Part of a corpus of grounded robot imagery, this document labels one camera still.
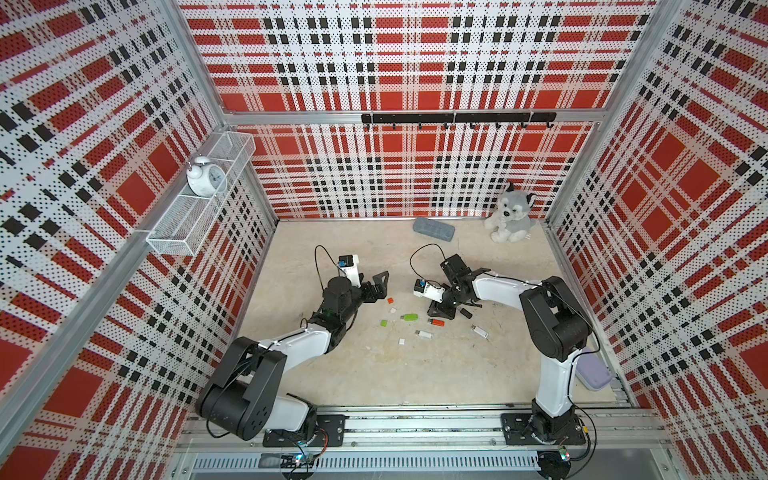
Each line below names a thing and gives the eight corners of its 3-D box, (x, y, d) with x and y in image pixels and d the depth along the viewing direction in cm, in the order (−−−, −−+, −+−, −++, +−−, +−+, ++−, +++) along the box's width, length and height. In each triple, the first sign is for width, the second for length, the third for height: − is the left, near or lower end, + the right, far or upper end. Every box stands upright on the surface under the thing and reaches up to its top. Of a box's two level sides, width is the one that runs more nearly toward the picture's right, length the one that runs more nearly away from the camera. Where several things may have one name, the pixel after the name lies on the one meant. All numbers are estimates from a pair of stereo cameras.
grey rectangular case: (411, 232, 121) (411, 225, 118) (417, 221, 125) (417, 215, 122) (449, 244, 117) (450, 238, 114) (454, 233, 121) (456, 226, 118)
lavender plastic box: (579, 391, 82) (588, 386, 78) (568, 359, 88) (575, 353, 84) (605, 391, 82) (616, 386, 78) (592, 359, 88) (601, 353, 84)
